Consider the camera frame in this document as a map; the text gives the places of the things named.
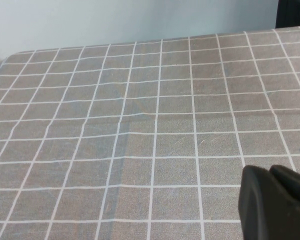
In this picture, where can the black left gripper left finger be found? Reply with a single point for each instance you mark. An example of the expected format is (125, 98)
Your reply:
(267, 212)

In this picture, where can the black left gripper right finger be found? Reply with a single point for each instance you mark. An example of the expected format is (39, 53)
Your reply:
(293, 186)

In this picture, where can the grey white-checked tablecloth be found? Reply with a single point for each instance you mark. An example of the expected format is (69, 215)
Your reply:
(140, 137)

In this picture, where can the black box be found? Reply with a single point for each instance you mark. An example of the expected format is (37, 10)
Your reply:
(293, 13)

